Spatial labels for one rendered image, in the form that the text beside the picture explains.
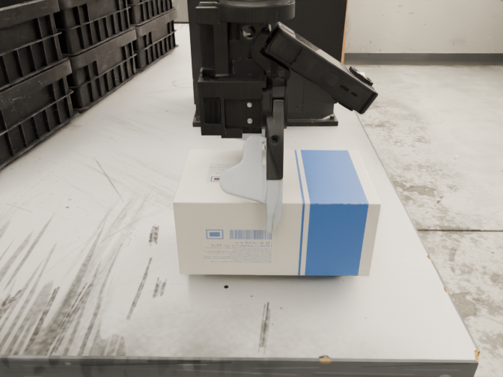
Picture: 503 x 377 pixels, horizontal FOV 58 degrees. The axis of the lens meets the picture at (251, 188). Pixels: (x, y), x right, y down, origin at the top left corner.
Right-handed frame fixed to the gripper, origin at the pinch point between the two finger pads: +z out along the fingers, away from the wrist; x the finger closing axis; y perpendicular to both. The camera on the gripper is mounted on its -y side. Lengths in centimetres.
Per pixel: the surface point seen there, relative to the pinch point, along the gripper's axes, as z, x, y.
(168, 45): 5, -95, 29
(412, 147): 79, -182, -80
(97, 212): 8.0, -8.6, 23.6
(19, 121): 1.8, -26.3, 40.9
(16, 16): -14, -30, 39
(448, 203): 79, -125, -80
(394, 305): 8.2, 8.3, -12.2
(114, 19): -7, -64, 34
